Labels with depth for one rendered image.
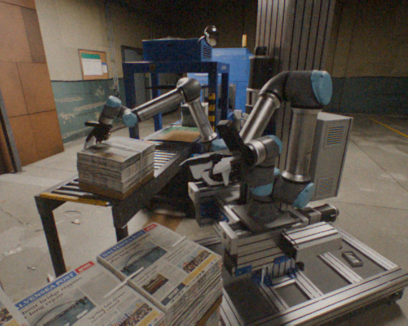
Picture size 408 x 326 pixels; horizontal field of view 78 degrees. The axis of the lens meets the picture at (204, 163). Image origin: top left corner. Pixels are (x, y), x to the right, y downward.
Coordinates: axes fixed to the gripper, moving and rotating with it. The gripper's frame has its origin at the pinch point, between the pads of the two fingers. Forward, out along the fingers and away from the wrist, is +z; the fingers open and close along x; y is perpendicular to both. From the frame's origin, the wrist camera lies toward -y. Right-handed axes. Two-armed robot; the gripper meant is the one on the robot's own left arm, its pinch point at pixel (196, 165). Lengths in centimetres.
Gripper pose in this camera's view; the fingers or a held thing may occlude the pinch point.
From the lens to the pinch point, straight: 59.3
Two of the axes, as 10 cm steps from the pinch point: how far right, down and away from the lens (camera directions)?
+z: -7.0, 2.5, -6.7
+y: 0.9, 9.6, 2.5
